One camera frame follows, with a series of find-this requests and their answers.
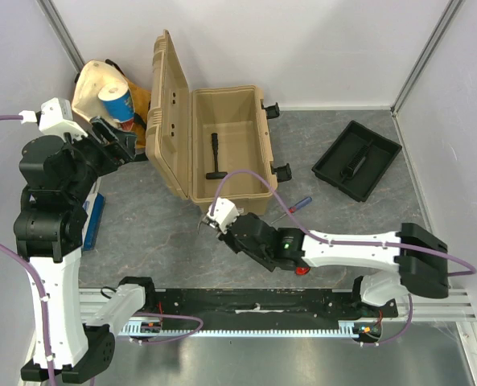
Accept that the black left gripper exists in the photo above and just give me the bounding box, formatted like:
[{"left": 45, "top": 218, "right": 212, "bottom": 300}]
[{"left": 62, "top": 114, "right": 138, "bottom": 202}]

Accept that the black rubber mallet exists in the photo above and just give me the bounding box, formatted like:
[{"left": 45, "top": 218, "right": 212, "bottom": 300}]
[{"left": 205, "top": 133, "right": 228, "bottom": 180}]

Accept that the tan plastic tool box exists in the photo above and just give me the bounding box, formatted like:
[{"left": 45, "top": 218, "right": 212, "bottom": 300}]
[{"left": 146, "top": 31, "right": 292, "bottom": 215}]

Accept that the black tool box tray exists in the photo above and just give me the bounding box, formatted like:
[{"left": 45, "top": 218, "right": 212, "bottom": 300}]
[{"left": 311, "top": 121, "right": 402, "bottom": 202}]

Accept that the black handled claw hammer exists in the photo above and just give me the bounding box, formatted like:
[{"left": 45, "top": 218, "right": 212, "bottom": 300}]
[{"left": 197, "top": 215, "right": 214, "bottom": 233}]

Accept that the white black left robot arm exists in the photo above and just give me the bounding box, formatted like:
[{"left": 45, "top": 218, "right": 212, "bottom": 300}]
[{"left": 14, "top": 117, "right": 158, "bottom": 384}]

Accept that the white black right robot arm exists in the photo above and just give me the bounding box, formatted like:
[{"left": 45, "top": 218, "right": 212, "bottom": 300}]
[{"left": 210, "top": 213, "right": 449, "bottom": 317}]

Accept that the tan leather tool bag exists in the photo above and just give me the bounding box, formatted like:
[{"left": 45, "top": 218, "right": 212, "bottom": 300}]
[{"left": 72, "top": 60, "right": 151, "bottom": 162}]

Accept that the blue packaged tool card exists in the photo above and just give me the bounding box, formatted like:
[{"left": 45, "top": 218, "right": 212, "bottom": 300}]
[{"left": 82, "top": 193, "right": 105, "bottom": 251}]

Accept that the blue paper towel roll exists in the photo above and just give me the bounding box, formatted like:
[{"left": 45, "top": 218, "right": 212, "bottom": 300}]
[{"left": 97, "top": 82, "right": 134, "bottom": 123}]

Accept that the red box cutter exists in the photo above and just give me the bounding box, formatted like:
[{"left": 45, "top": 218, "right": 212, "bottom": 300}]
[{"left": 295, "top": 267, "right": 310, "bottom": 276}]

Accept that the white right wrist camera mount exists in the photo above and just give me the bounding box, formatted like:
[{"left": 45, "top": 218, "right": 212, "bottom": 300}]
[{"left": 205, "top": 197, "right": 240, "bottom": 234}]

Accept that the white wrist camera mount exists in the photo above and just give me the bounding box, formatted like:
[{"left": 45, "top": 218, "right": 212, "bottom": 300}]
[
  {"left": 205, "top": 197, "right": 240, "bottom": 234},
  {"left": 19, "top": 97, "right": 88, "bottom": 141}
]

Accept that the blue red handled screwdriver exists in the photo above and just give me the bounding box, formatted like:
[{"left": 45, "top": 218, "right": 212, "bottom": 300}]
[{"left": 271, "top": 196, "right": 312, "bottom": 224}]

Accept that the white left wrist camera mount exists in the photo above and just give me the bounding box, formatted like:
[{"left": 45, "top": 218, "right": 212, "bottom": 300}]
[{"left": 19, "top": 97, "right": 88, "bottom": 141}]

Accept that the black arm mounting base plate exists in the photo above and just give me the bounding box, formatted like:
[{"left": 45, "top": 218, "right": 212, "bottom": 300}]
[{"left": 141, "top": 289, "right": 398, "bottom": 320}]

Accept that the grey slotted cable duct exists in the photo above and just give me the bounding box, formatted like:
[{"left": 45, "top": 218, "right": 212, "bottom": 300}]
[{"left": 118, "top": 312, "right": 379, "bottom": 340}]

